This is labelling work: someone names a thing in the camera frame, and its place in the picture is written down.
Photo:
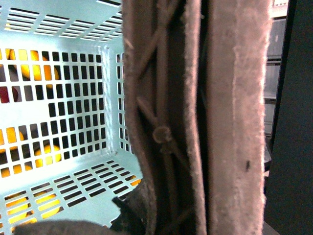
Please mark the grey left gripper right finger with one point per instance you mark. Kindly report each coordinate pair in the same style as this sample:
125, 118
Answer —
238, 34

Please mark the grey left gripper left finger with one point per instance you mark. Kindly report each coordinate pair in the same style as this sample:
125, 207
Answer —
161, 43

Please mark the light blue plastic basket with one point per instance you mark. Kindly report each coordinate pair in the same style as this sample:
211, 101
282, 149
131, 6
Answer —
64, 145

